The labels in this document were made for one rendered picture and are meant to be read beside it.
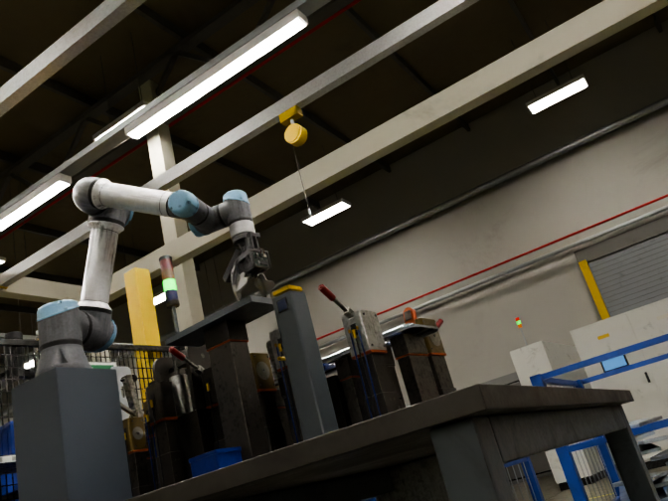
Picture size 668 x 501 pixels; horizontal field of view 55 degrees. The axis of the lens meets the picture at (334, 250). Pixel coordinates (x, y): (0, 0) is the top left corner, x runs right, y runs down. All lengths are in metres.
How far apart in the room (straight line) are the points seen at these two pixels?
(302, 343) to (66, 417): 0.64
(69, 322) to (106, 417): 0.30
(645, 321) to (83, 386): 8.51
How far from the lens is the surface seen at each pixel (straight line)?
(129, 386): 2.57
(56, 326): 2.02
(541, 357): 9.89
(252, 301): 1.80
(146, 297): 3.59
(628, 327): 9.74
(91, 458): 1.90
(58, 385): 1.89
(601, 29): 5.45
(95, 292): 2.16
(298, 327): 1.73
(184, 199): 1.89
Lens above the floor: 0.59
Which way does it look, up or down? 21 degrees up
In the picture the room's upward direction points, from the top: 15 degrees counter-clockwise
